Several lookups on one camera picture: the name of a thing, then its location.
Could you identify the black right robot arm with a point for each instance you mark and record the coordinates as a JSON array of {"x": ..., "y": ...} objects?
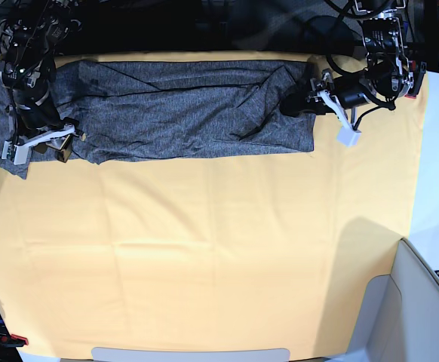
[{"x": 27, "y": 72}]

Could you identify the yellow table cloth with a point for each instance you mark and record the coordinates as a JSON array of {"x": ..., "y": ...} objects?
[{"x": 224, "y": 254}]

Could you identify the red clamp right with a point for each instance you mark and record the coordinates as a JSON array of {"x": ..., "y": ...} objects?
[{"x": 418, "y": 71}]

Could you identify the red clamp left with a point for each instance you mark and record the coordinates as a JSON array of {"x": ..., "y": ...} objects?
[{"x": 13, "y": 341}]

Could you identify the red clamp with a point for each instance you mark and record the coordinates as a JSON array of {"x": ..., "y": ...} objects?
[
  {"x": 13, "y": 341},
  {"x": 418, "y": 71}
]

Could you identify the black chair base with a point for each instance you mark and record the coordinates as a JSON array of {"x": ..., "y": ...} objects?
[{"x": 324, "y": 35}]

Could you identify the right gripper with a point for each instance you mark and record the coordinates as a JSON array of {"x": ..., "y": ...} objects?
[{"x": 32, "y": 120}]

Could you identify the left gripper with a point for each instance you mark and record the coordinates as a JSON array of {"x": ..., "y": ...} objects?
[{"x": 349, "y": 90}]

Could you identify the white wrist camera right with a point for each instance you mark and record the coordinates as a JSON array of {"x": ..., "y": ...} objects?
[{"x": 19, "y": 151}]

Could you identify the grey long sleeve shirt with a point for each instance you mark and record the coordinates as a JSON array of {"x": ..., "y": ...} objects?
[{"x": 149, "y": 111}]

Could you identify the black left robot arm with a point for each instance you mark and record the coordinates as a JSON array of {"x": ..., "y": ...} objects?
[{"x": 387, "y": 76}]

